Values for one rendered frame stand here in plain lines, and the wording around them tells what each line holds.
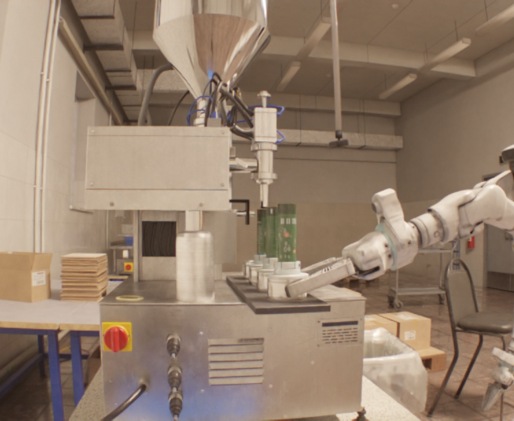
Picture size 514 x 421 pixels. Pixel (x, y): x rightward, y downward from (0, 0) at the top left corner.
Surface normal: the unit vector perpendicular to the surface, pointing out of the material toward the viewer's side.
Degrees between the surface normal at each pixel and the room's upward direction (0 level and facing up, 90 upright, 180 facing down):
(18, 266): 97
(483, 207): 90
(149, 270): 90
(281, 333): 90
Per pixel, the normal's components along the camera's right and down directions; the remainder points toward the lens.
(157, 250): 0.15, -0.04
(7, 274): -0.17, -0.04
